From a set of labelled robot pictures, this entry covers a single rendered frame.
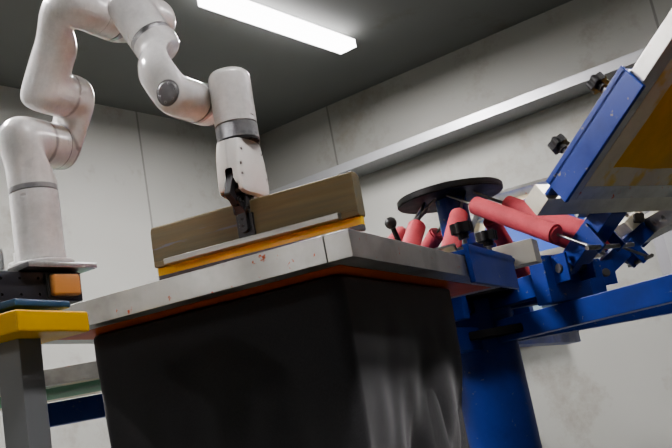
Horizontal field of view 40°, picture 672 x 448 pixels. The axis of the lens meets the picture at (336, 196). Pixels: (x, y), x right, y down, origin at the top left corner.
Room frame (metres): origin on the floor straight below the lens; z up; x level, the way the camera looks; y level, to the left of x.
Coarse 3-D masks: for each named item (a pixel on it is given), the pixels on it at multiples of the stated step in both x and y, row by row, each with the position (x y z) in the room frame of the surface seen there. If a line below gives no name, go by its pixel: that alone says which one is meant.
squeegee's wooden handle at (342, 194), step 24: (288, 192) 1.50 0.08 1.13; (312, 192) 1.48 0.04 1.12; (336, 192) 1.47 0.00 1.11; (360, 192) 1.48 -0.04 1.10; (192, 216) 1.58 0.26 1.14; (216, 216) 1.56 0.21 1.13; (264, 216) 1.52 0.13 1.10; (288, 216) 1.50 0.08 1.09; (312, 216) 1.49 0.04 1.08; (168, 240) 1.60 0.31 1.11; (192, 240) 1.58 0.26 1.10; (216, 240) 1.56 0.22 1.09
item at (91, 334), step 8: (160, 312) 1.36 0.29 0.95; (168, 312) 1.37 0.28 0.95; (176, 312) 1.39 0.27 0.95; (184, 312) 1.40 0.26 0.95; (128, 320) 1.38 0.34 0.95; (136, 320) 1.39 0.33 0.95; (144, 320) 1.41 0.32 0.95; (152, 320) 1.43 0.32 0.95; (96, 328) 1.40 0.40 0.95; (104, 328) 1.41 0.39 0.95; (112, 328) 1.43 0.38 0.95; (120, 328) 1.45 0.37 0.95; (72, 336) 1.44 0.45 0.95; (80, 336) 1.46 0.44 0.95; (88, 336) 1.47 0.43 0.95
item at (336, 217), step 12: (324, 216) 1.46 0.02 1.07; (336, 216) 1.45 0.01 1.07; (288, 228) 1.49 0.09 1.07; (300, 228) 1.48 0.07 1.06; (240, 240) 1.53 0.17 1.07; (252, 240) 1.52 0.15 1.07; (264, 240) 1.53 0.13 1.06; (192, 252) 1.57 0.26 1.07; (204, 252) 1.56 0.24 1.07; (216, 252) 1.57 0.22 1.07; (168, 264) 1.60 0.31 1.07
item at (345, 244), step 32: (256, 256) 1.24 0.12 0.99; (288, 256) 1.22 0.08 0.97; (320, 256) 1.20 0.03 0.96; (352, 256) 1.18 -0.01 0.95; (384, 256) 1.28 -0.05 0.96; (416, 256) 1.40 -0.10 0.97; (448, 256) 1.54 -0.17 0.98; (160, 288) 1.30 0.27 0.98; (192, 288) 1.28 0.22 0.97; (224, 288) 1.26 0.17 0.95; (96, 320) 1.35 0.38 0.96
